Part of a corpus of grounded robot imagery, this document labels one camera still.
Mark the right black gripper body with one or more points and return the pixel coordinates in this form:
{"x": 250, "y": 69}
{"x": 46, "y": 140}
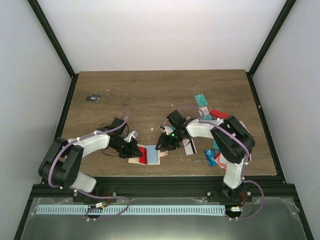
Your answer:
{"x": 173, "y": 141}

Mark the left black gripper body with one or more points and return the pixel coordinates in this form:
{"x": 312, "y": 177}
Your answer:
{"x": 122, "y": 147}

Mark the red card black stripe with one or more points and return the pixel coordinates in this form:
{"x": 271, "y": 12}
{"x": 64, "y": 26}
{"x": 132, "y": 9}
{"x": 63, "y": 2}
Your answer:
{"x": 144, "y": 158}

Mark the beige card holder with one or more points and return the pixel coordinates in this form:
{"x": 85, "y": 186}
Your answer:
{"x": 153, "y": 156}

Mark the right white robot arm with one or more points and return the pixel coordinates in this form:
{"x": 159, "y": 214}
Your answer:
{"x": 232, "y": 138}

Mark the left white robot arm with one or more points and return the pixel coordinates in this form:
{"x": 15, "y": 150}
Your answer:
{"x": 61, "y": 164}

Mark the white card magnetic stripe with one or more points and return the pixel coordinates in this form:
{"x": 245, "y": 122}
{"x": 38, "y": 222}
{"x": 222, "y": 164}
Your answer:
{"x": 189, "y": 146}

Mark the blue card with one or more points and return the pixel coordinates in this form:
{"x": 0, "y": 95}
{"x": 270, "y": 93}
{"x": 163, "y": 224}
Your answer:
{"x": 210, "y": 157}

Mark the far teal card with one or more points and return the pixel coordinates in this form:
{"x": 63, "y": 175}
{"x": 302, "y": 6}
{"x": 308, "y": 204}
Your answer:
{"x": 201, "y": 100}

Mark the far red card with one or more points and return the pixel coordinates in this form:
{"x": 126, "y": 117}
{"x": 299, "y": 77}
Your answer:
{"x": 216, "y": 114}

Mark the white card red pattern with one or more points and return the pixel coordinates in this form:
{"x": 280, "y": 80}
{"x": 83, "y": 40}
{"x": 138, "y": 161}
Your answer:
{"x": 221, "y": 161}

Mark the small black card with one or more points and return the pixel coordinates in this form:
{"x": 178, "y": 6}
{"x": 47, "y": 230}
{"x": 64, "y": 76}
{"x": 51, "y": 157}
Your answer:
{"x": 93, "y": 98}

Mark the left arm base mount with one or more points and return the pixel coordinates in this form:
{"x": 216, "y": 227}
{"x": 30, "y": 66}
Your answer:
{"x": 99, "y": 190}

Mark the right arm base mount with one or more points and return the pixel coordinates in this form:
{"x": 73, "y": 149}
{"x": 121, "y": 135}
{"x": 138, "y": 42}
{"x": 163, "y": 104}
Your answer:
{"x": 223, "y": 194}

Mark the light blue slotted cable duct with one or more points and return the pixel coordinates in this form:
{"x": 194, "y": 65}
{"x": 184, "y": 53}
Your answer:
{"x": 145, "y": 210}

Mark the black frame rail front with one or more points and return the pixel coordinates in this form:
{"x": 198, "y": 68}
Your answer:
{"x": 188, "y": 186}

